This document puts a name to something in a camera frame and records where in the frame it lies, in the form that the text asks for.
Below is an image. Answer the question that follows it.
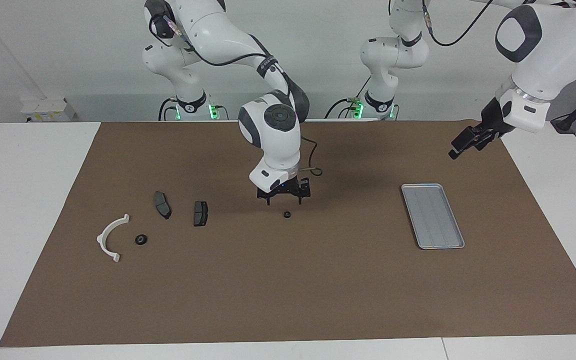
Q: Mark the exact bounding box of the brown table mat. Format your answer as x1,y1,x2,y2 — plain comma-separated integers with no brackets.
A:
0,119,576,348

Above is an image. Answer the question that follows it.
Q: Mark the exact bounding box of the dark grey curved brake pad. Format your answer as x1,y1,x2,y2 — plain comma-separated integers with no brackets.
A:
153,191,172,220

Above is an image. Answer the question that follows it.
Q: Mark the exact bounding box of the silver metal tray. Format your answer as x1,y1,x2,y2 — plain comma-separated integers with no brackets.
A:
401,183,466,250

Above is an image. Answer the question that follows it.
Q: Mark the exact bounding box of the dark grey rectangular brake pad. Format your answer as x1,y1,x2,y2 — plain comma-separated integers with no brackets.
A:
193,201,209,227

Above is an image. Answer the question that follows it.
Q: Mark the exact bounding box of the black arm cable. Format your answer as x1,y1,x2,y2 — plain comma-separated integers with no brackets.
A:
420,0,496,47
155,12,324,177

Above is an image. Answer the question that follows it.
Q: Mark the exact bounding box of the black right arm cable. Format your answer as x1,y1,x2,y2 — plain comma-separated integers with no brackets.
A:
155,12,324,177

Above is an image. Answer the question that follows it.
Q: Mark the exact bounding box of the white power box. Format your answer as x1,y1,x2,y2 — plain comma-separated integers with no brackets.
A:
20,97,76,122

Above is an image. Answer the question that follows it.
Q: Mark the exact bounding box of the white semicircular bracket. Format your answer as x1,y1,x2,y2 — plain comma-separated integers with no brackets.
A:
96,214,131,263

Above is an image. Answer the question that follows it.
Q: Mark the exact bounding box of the black base cable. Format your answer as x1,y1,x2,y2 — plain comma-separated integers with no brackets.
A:
324,99,354,119
158,97,176,122

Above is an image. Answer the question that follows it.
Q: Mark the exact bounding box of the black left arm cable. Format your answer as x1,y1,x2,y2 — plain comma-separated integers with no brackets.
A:
420,0,496,47

